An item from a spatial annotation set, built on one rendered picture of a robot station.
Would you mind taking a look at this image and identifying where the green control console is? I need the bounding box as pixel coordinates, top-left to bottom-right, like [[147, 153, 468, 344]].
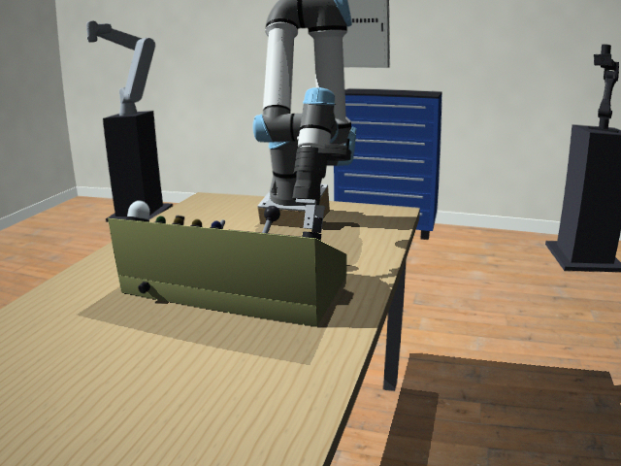
[[108, 201, 346, 327]]

